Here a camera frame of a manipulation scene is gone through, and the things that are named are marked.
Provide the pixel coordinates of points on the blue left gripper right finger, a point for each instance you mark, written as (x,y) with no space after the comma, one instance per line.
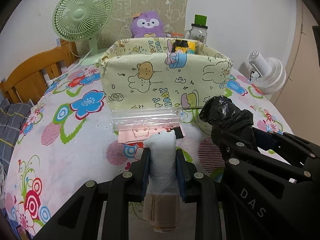
(183,175)

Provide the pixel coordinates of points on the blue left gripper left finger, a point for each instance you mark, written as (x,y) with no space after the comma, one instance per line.
(144,170)

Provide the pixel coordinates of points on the white and beige sock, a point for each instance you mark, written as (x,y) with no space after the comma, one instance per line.
(162,200)

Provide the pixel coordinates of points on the clear zip plastic bag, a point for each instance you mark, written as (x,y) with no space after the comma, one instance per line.
(127,120)

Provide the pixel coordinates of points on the black plastic bag bundle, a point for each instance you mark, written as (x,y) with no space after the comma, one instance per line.
(221,112)

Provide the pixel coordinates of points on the yellow cartoon tissue pack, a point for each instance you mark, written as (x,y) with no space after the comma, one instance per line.
(184,46)

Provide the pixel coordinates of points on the pink wet wipes pack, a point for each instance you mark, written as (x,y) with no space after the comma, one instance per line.
(139,134)

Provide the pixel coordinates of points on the beige door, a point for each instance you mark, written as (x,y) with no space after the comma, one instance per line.
(298,100)

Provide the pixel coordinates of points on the yellow cartoon fabric storage box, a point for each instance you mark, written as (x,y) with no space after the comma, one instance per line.
(154,72)

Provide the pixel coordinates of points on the white standing fan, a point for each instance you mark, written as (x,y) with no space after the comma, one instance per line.
(268,73)

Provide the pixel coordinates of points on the orange small scissors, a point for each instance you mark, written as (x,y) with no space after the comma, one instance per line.
(174,34)

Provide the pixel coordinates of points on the glass mason jar mug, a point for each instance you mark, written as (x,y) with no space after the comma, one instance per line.
(197,33)

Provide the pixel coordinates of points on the grey plaid pillow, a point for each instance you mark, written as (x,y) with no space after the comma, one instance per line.
(13,116)

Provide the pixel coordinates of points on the wooden bed headboard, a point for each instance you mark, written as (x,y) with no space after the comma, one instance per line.
(27,82)

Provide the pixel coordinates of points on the purple plush bunny toy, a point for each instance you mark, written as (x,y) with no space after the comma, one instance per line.
(148,24)

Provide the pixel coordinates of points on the green cup on jar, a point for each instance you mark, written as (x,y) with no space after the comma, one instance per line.
(200,20)

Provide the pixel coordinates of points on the green cartoon puzzle board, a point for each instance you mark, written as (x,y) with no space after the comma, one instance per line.
(171,12)

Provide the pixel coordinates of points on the green desk fan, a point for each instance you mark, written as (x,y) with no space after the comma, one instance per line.
(82,20)

